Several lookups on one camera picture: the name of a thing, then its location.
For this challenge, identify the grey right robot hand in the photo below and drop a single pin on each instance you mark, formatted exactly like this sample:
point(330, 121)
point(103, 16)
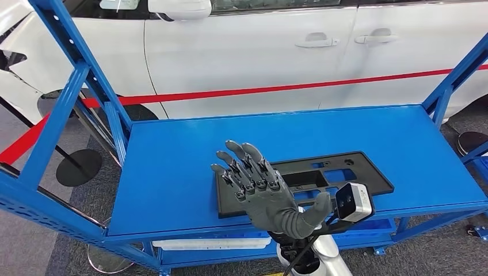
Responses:
point(267, 198)

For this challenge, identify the black plastic license plate frame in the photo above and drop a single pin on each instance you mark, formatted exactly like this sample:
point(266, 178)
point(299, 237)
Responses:
point(366, 183)

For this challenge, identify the blue metal shelf rack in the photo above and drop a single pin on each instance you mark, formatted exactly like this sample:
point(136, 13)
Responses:
point(171, 171)

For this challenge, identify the white plastic crate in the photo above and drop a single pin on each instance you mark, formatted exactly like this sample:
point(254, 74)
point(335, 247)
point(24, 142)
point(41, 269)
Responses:
point(209, 243)

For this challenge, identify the red barrier belt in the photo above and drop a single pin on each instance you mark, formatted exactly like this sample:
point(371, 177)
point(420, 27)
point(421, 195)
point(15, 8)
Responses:
point(23, 143)
point(267, 88)

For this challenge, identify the white car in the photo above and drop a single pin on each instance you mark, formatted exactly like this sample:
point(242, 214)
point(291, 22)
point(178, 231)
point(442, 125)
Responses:
point(248, 57)

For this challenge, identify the black round-base stand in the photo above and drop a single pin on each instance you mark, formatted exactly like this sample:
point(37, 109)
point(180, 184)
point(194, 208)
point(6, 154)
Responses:
point(78, 167)

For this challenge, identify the white car side mirror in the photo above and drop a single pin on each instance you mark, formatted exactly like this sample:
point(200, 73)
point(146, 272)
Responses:
point(179, 9)

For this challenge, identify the black round stanchion base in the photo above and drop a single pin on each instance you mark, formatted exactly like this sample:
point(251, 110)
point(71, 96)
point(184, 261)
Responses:
point(472, 143)

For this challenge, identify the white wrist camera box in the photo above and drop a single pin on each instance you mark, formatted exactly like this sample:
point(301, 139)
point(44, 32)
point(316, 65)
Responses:
point(354, 202)

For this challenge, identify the chrome stanchion post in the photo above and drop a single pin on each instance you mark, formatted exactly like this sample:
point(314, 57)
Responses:
point(95, 123)
point(101, 263)

